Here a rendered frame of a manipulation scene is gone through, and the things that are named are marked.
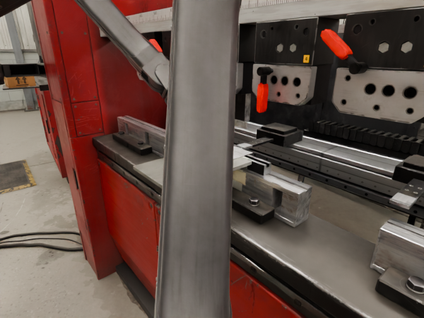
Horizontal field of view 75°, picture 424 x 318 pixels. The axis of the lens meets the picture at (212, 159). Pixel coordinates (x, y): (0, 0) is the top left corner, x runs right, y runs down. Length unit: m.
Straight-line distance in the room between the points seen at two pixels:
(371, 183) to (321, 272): 0.36
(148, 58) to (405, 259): 0.64
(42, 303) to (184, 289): 1.73
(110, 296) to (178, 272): 1.61
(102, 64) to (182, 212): 1.32
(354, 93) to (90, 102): 1.21
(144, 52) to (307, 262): 0.56
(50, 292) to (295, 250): 1.57
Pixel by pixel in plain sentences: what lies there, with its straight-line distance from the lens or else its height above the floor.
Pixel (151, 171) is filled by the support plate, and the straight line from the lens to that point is 0.71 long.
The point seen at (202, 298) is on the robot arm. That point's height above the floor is 1.12.
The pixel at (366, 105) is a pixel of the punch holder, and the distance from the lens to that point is 0.55.
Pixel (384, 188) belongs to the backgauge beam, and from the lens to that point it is 0.88.
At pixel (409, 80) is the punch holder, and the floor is 1.24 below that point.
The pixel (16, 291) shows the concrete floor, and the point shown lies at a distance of 2.07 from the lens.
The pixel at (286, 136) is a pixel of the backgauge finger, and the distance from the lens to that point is 0.93.
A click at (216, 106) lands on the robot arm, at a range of 0.22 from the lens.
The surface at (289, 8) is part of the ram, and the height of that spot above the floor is 1.36.
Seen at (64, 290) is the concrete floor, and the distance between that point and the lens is 1.95.
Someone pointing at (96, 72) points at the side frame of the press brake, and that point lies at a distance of 1.48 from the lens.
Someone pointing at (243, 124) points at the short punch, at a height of 1.09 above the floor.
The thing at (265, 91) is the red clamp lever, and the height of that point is 1.20.
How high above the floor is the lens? 1.28
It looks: 22 degrees down
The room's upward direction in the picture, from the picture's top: straight up
